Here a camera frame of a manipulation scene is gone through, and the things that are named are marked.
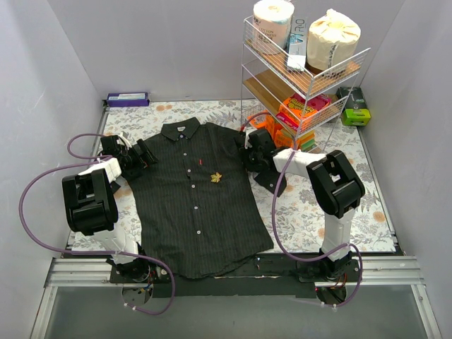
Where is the white toilet paper roll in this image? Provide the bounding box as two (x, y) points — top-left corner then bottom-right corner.
(252, 0), (295, 55)

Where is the cream toilet paper roll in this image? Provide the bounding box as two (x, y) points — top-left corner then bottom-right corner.
(307, 8), (361, 71)

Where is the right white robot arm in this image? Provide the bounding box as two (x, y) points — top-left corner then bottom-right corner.
(236, 127), (365, 281)

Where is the black pinstriped shirt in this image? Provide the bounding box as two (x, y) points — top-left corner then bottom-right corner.
(128, 118), (274, 279)

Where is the orange box left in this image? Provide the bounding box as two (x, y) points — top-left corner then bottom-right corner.
(249, 110), (283, 138)

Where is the white wire shelf rack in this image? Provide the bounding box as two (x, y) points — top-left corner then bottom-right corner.
(240, 16), (369, 153)

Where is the orange pink snack box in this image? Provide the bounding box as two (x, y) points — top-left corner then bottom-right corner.
(276, 93), (331, 131)

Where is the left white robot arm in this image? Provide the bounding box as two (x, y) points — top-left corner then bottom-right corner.
(62, 134), (158, 283)

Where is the gold brooch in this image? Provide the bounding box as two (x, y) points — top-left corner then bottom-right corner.
(210, 172), (222, 183)

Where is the blue white toothpaste box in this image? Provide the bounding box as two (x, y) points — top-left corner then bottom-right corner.
(286, 18), (307, 71)

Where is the aluminium frame rail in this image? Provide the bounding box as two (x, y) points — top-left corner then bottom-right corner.
(30, 258), (112, 338)

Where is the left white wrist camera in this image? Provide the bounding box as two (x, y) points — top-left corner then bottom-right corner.
(118, 132), (131, 148)

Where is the green black box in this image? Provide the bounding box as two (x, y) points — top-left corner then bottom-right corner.
(336, 87), (371, 126)

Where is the purple flat box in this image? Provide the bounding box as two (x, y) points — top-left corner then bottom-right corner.
(106, 93), (150, 107)

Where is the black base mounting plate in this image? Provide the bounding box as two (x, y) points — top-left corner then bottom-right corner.
(109, 253), (354, 300)

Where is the floral tablecloth mat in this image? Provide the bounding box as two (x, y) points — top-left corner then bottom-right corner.
(98, 100), (399, 254)

